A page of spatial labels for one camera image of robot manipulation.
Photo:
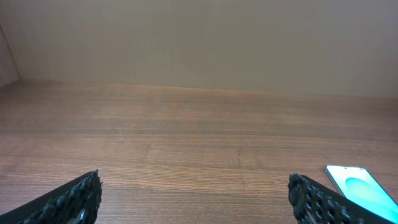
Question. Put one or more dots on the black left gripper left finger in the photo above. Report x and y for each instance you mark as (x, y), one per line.
(77, 201)

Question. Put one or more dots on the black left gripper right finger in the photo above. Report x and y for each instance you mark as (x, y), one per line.
(312, 202)

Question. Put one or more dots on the cyan screen Galaxy smartphone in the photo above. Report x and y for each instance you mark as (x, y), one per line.
(360, 187)

